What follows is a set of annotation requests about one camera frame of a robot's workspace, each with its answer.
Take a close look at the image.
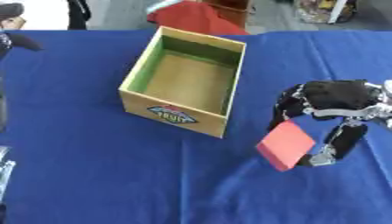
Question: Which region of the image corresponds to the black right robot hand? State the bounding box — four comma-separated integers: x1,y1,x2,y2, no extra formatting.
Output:
266,79,392,168

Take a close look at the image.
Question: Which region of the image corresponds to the red square block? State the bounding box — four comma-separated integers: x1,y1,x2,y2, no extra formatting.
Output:
254,119,318,172

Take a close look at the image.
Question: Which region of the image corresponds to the tan cardboard box green inside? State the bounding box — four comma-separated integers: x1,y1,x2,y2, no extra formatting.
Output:
117,25,249,139

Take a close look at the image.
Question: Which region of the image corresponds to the patterned bag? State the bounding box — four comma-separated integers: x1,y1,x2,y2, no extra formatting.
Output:
295,0,359,25

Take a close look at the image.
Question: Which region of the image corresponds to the brown wooden cabinet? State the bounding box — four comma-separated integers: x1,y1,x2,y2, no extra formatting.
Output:
203,0,256,30

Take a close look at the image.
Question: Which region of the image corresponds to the red cloth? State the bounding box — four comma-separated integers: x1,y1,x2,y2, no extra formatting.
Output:
145,0,250,37

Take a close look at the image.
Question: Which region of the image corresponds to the black chair leg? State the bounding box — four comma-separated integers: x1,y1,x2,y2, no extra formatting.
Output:
66,0,94,31

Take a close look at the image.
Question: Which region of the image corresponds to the person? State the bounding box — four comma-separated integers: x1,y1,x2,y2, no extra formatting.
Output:
0,2,45,60

